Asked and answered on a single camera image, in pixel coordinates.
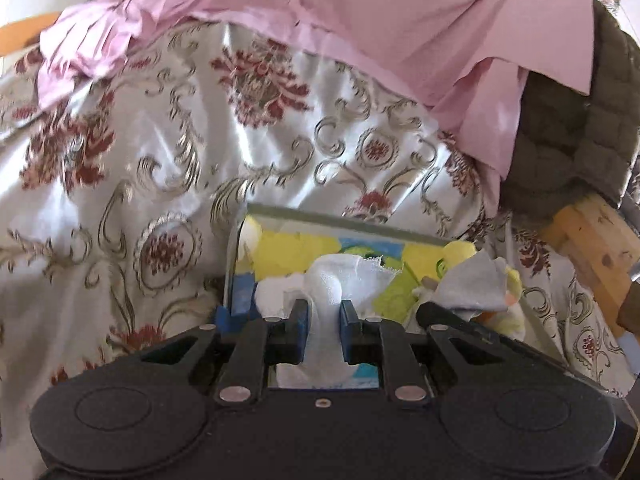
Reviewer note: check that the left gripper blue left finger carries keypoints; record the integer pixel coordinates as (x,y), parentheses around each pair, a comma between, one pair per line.
(251,345)

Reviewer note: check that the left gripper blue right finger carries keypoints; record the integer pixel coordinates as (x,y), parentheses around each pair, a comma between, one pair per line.
(385,345)

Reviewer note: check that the floral satin bed cover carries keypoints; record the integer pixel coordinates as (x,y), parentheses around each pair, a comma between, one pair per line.
(116,204)

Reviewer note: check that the white gauze cloth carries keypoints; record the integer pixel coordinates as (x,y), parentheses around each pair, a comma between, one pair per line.
(329,280)

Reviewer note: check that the striped pastel sock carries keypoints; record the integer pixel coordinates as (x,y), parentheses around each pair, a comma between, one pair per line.
(509,322)

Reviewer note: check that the pink hanging sheet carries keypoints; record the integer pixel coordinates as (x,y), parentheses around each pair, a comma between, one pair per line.
(467,60)

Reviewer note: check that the olive quilted down jacket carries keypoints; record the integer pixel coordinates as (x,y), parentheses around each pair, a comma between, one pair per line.
(569,145)

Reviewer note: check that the wooden bunk frame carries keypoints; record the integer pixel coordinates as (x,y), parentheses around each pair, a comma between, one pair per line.
(605,254)

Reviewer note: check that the yellow blue cartoon towel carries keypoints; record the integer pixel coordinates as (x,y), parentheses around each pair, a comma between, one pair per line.
(325,259)

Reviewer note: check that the wooden bed rail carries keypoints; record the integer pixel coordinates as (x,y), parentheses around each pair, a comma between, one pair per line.
(20,35)

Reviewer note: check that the grey storage tray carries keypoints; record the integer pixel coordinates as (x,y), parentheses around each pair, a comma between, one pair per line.
(250,269)

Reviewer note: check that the grey face mask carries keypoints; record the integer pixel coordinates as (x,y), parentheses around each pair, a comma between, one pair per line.
(476,285)

